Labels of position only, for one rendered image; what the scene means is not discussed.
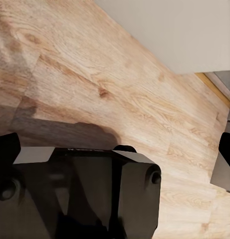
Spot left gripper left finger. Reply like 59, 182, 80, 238
0, 132, 21, 184

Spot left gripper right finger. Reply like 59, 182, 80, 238
219, 132, 230, 166

